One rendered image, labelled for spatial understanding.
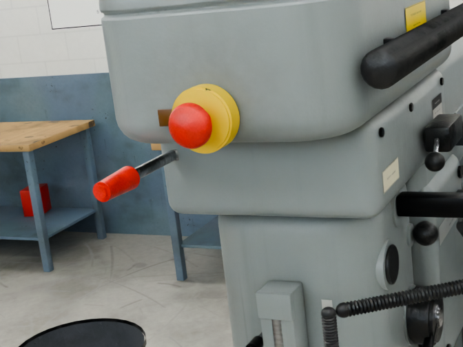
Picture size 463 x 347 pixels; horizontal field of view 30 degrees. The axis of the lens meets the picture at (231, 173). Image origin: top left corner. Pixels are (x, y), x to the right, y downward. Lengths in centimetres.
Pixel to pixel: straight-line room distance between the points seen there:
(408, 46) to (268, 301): 31
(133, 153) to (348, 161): 539
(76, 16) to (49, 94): 64
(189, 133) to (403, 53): 20
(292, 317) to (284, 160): 17
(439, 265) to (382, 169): 29
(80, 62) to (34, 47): 40
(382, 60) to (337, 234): 24
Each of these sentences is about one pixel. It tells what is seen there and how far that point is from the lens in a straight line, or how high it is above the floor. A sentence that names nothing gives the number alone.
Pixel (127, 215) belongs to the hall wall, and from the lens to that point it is 639.
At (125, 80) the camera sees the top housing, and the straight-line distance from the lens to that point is 82.
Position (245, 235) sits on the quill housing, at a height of 160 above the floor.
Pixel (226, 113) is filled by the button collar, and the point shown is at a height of 177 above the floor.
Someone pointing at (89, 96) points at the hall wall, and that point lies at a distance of 630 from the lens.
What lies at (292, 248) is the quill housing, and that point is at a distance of 93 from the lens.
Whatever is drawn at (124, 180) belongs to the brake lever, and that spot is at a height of 170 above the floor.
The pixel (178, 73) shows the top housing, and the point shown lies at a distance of 79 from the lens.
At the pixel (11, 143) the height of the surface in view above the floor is 88.
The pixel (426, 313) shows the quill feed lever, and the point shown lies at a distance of 104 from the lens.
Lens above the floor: 190
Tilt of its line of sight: 14 degrees down
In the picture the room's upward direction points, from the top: 7 degrees counter-clockwise
